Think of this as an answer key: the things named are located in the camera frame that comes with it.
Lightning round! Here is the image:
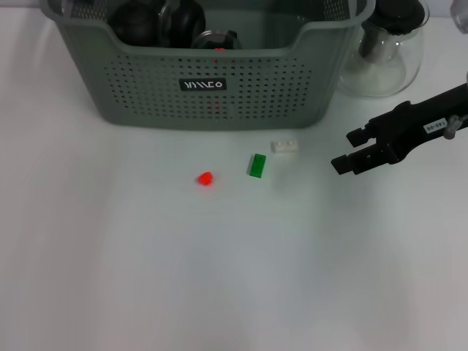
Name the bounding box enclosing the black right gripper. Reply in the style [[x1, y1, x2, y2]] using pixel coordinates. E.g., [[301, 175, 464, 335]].
[[330, 82, 468, 176]]

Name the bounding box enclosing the glass teacup with black sleeve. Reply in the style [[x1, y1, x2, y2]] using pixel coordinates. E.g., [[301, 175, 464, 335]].
[[157, 0, 208, 48], [190, 29, 243, 50]]

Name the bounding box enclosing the grey-green perforated storage bin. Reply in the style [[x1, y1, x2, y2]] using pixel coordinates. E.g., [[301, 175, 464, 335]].
[[39, 0, 377, 132]]

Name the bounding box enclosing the white two-stud brick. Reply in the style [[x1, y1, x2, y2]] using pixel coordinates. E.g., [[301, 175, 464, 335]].
[[271, 140, 300, 156]]

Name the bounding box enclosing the glass carafe with black lid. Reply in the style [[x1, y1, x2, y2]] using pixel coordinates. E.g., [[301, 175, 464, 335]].
[[338, 0, 431, 98]]

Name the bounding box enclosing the long green brick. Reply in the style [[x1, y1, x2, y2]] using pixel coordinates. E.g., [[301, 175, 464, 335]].
[[248, 153, 268, 180]]

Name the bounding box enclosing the black round teapot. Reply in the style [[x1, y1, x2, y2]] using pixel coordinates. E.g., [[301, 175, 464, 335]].
[[108, 1, 162, 47]]

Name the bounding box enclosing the black cable with silver connector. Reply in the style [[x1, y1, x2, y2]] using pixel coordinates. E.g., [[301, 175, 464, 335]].
[[443, 112, 468, 141]]

